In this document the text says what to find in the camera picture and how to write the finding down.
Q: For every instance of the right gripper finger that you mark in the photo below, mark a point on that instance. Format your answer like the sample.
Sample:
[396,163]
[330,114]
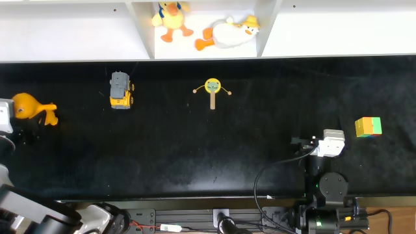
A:
[302,143]

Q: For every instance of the yellow cat face rattle drum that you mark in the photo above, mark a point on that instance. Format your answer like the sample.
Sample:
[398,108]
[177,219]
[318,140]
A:
[213,86]

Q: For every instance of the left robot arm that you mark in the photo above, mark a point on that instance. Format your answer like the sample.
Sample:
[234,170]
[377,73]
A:
[35,208]

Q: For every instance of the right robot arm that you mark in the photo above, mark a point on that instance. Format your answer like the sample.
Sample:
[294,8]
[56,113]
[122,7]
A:
[333,187]

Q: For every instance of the many-coloured puzzle cube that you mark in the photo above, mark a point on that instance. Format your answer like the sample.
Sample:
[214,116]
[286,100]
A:
[368,126]

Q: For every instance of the white plush duck yellow hat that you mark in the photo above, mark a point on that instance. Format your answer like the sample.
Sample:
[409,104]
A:
[230,34]

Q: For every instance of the grey and yellow toy truck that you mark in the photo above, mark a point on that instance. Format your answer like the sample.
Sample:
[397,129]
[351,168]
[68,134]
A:
[119,86]

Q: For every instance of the white shelf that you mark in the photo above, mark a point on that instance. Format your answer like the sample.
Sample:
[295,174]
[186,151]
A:
[65,32]

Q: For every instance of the yellow rubber duck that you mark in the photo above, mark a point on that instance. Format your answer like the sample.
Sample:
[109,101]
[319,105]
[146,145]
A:
[27,105]

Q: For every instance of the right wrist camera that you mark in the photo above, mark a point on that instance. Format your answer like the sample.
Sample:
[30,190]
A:
[331,144]

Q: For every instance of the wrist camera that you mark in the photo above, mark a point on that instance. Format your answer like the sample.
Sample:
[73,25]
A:
[331,144]
[5,115]

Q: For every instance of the mounting rail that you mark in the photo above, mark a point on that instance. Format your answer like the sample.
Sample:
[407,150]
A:
[195,221]

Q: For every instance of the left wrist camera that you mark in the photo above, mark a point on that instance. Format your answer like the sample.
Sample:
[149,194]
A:
[5,115]

